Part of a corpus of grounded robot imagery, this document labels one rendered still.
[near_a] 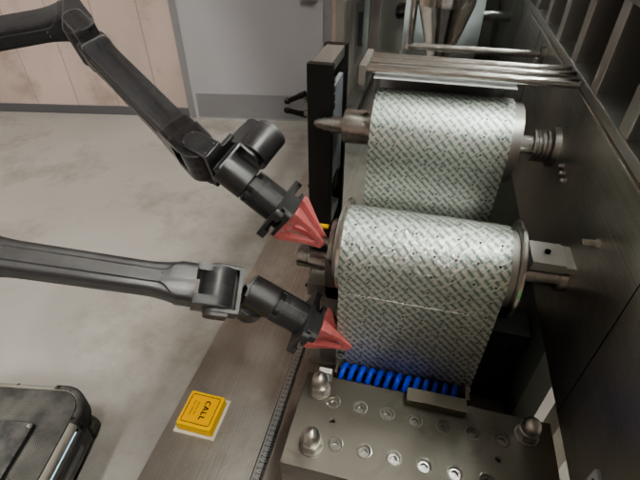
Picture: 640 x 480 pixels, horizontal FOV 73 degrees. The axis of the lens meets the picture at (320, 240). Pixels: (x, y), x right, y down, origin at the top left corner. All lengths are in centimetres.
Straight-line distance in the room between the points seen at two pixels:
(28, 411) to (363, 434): 145
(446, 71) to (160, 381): 176
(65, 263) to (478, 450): 67
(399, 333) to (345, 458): 20
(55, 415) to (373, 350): 137
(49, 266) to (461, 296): 59
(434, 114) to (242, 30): 337
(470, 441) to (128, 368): 173
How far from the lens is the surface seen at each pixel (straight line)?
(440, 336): 72
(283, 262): 119
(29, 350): 252
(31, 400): 199
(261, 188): 68
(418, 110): 79
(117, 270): 71
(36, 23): 108
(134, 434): 203
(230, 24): 408
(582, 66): 92
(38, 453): 185
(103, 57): 94
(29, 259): 73
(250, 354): 99
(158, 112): 80
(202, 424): 89
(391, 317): 70
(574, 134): 81
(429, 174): 81
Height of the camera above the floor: 169
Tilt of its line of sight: 39 degrees down
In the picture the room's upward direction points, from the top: straight up
